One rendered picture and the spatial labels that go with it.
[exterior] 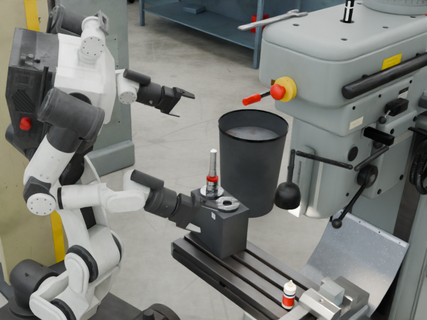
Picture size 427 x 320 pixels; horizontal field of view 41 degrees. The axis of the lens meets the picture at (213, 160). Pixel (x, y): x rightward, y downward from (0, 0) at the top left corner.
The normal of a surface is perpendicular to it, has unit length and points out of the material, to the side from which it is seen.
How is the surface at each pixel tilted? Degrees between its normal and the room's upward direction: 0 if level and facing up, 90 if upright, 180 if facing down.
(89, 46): 104
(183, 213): 97
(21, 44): 20
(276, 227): 0
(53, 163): 97
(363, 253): 62
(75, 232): 90
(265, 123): 86
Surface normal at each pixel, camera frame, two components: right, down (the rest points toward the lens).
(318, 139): -0.72, 0.32
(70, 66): 0.32, -0.71
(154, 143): 0.04, -0.87
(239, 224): 0.57, 0.43
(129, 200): 0.11, 0.60
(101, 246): 0.74, -0.12
